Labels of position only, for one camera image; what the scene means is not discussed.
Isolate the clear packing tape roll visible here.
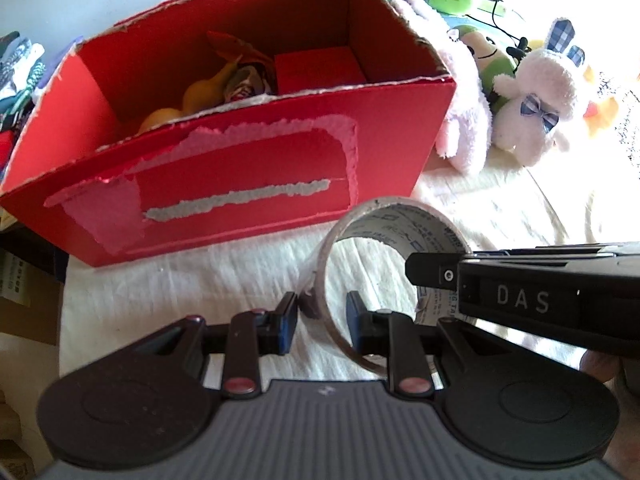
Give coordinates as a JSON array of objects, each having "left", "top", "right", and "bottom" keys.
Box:
[{"left": 298, "top": 196, "right": 471, "bottom": 377}]

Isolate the person's right hand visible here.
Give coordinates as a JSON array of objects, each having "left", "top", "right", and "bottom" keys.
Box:
[{"left": 579, "top": 350, "right": 640, "bottom": 479}]

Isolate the white bunny plush toy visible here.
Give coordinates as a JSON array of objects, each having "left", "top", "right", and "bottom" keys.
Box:
[{"left": 491, "top": 18, "right": 588, "bottom": 167}]

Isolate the pink plush toy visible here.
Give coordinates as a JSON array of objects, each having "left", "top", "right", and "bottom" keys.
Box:
[{"left": 390, "top": 0, "right": 491, "bottom": 176}]

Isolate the red cardboard box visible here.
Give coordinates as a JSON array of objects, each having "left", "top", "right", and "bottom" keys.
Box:
[{"left": 1, "top": 0, "right": 456, "bottom": 266}]

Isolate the orange gourd toy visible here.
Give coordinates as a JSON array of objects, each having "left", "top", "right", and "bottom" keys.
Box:
[{"left": 137, "top": 58, "right": 241, "bottom": 134}]

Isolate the green plush toy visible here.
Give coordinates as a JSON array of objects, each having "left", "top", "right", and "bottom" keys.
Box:
[{"left": 400, "top": 0, "right": 515, "bottom": 114}]

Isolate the green striped clothing pile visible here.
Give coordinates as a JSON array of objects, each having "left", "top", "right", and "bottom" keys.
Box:
[{"left": 0, "top": 30, "right": 46, "bottom": 131}]

